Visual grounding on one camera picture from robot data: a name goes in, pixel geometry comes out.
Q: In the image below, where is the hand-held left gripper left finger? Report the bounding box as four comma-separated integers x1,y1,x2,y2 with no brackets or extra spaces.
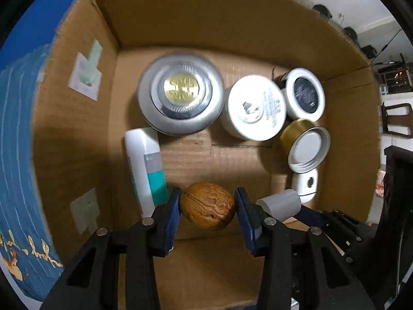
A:
40,187,183,310

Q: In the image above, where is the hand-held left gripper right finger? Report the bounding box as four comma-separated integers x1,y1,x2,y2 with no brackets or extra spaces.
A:
234,187,376,310

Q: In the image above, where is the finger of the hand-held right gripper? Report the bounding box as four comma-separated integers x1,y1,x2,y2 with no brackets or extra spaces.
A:
285,207,327,230
323,209,371,265

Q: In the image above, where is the small white cylinder cap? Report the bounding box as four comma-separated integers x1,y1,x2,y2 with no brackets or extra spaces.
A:
256,189,301,223

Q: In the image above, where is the small white rounded case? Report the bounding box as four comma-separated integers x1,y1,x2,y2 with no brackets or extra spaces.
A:
291,168,319,204

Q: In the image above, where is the brown walnut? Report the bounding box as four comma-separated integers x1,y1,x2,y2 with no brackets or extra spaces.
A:
179,182,236,231

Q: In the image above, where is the white and teal tube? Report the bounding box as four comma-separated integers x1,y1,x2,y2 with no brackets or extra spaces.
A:
124,127,169,218

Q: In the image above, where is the gold tin with white lid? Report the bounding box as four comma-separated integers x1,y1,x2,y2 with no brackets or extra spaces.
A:
279,119,331,172

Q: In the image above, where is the white round jar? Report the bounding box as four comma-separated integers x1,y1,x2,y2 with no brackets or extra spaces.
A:
220,75,287,141

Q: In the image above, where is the silver round tin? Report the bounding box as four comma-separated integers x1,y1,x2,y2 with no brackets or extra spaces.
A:
137,52,225,136

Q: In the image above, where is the white jar with black lid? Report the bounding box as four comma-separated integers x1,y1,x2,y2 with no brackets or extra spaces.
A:
283,68,326,121

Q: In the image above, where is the cardboard box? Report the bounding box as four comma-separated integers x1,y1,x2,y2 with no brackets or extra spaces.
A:
32,0,383,310

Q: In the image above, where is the orange patterned cloth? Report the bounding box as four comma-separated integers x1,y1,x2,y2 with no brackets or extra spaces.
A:
376,169,387,197

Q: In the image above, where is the dark wooden chair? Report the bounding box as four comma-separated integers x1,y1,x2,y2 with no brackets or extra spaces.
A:
380,103,413,137

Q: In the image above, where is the blue striped blanket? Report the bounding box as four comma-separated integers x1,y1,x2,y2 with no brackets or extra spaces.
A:
0,45,65,307

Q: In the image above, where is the short floor barbell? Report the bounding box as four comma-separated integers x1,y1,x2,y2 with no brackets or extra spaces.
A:
311,4,376,60

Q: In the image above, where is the blue cushion mat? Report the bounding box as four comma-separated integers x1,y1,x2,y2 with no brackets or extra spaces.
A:
0,0,78,72

